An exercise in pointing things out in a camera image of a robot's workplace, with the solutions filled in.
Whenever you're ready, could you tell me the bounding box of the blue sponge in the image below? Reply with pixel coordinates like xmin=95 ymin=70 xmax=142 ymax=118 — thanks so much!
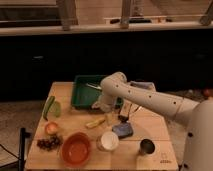
xmin=112 ymin=122 xmax=133 ymax=138

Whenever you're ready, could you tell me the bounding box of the silver utensil in tray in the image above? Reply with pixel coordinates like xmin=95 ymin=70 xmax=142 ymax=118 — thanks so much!
xmin=86 ymin=83 xmax=102 ymax=90

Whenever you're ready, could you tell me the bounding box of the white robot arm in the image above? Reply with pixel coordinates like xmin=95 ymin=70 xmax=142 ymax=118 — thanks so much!
xmin=92 ymin=72 xmax=198 ymax=126

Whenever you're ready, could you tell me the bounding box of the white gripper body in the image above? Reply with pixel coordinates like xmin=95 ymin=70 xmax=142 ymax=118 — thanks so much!
xmin=92 ymin=94 xmax=116 ymax=113

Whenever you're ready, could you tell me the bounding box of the red apple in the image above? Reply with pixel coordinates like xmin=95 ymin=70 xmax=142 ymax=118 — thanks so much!
xmin=45 ymin=122 xmax=59 ymax=135

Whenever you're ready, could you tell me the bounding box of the dark grapes bunch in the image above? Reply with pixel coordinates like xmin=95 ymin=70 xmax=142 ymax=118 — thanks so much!
xmin=37 ymin=135 xmax=63 ymax=151

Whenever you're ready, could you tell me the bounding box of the light green vegetable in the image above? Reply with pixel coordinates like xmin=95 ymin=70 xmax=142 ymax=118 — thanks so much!
xmin=51 ymin=101 xmax=61 ymax=117

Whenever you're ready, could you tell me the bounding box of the black chair frame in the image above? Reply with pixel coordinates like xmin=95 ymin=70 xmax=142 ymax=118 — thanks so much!
xmin=18 ymin=128 xmax=31 ymax=171

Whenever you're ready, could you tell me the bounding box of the orange bowl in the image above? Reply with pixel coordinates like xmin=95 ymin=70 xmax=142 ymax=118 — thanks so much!
xmin=60 ymin=132 xmax=91 ymax=168

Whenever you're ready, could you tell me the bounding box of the yellow banana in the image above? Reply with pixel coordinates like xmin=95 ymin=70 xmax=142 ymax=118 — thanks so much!
xmin=85 ymin=117 xmax=105 ymax=129

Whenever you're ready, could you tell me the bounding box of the dark metal cup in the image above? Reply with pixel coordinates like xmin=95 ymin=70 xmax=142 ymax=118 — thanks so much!
xmin=139 ymin=139 xmax=155 ymax=155

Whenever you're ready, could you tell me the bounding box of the white cup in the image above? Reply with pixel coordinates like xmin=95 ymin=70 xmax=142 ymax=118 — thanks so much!
xmin=96 ymin=131 xmax=119 ymax=151

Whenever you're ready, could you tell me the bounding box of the green plastic tray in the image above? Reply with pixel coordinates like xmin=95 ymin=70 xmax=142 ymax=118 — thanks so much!
xmin=71 ymin=75 xmax=105 ymax=109

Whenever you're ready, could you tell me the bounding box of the brown brush block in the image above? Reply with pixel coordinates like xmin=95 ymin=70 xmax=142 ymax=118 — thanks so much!
xmin=118 ymin=103 xmax=132 ymax=122

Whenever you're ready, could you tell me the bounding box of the green cucumber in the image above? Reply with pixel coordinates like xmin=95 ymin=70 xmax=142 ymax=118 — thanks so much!
xmin=42 ymin=96 xmax=55 ymax=121

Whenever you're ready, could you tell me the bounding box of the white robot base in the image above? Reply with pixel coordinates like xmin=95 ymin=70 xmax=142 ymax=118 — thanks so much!
xmin=180 ymin=100 xmax=213 ymax=171

